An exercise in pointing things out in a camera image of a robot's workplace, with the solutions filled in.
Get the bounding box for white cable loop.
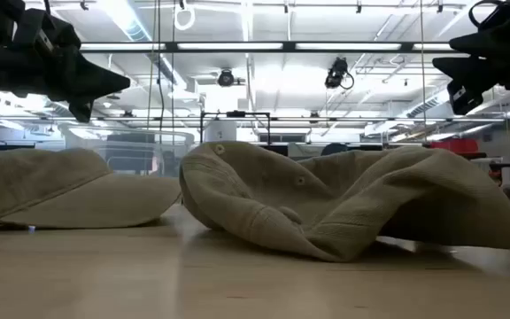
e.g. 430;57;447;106
174;0;197;32

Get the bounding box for dark storage shelf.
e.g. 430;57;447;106
469;152;510;186

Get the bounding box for red storage bins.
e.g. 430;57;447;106
429;137;480;155

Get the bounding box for black ceiling camera with cable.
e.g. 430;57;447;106
324;56;356;91

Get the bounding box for round black ceiling camera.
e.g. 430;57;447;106
217;68;237;89

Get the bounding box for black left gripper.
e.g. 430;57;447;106
0;19;131;124

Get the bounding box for thin black frame bar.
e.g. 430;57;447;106
90;115;510;124

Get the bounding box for beige corduroy cap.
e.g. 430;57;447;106
178;140;510;263

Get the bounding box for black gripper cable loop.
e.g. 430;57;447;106
467;0;507;29

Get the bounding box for dark hanging cable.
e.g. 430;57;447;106
156;0;166;145

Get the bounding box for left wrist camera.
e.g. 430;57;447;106
13;8;82;51

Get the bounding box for clear plastic bin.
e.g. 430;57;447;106
58;123;197;179

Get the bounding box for thick black frame bar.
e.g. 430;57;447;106
79;41;469;55

